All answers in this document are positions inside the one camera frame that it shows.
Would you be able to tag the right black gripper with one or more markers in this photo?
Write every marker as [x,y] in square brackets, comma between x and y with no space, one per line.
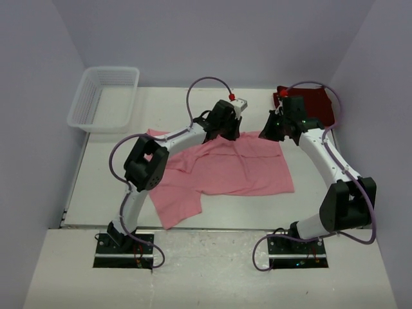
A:
[268,132]

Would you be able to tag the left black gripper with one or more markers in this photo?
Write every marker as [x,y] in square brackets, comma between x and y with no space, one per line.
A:
[234,134]

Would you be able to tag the pink t shirt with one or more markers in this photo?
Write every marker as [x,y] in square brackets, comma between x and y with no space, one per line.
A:
[248,166]

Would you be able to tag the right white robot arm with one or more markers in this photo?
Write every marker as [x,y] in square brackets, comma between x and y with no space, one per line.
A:
[350,198]

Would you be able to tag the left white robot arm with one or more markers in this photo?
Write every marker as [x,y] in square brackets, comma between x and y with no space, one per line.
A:
[145,165]

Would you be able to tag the folded dark red shirt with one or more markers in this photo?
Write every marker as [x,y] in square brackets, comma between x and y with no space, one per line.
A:
[317,104]

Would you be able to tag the white plastic basket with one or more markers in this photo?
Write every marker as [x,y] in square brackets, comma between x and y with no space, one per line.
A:
[104,100]

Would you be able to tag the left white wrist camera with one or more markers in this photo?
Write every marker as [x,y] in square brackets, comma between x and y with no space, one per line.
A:
[238,104]

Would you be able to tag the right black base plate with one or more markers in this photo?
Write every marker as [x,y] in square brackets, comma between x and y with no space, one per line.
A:
[287,254]

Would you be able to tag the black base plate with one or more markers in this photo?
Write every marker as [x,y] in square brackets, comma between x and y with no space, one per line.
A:
[131,255]
[287,254]

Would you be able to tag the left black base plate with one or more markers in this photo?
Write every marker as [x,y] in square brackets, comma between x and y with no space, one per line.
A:
[131,255]

